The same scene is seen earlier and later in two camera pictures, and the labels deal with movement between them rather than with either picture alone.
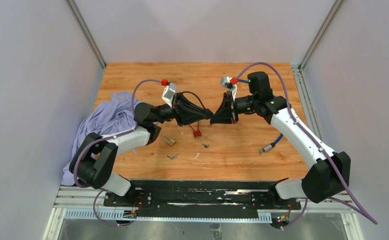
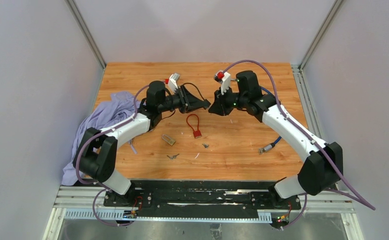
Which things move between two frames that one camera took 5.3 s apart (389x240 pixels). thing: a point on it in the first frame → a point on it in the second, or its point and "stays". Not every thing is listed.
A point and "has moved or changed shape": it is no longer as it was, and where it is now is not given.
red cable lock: [197, 133] stays
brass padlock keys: [172, 157] stays
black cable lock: [186, 112] has moved or changed shape
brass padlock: [171, 141] stays
